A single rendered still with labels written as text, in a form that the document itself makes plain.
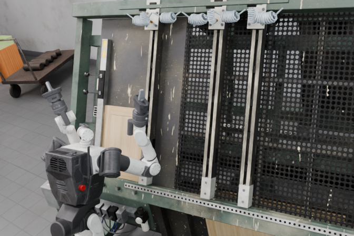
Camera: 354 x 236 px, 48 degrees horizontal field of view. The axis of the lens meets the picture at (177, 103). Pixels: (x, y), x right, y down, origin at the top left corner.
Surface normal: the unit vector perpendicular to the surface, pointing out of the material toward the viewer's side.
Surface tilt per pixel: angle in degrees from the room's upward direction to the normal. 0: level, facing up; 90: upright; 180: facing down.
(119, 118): 60
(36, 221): 0
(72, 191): 82
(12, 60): 90
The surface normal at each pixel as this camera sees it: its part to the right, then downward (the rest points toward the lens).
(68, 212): -0.34, -0.62
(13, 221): -0.18, -0.87
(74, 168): 0.86, 0.08
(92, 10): -0.50, -0.01
